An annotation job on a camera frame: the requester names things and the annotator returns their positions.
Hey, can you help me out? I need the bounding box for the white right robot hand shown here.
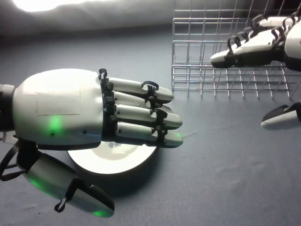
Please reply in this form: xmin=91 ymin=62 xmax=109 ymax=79
xmin=210 ymin=13 xmax=301 ymax=129

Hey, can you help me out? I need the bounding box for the silver wire dish rack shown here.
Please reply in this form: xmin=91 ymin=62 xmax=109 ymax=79
xmin=171 ymin=0 xmax=301 ymax=100

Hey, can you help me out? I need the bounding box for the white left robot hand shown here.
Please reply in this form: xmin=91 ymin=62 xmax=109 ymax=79
xmin=0 ymin=67 xmax=184 ymax=218

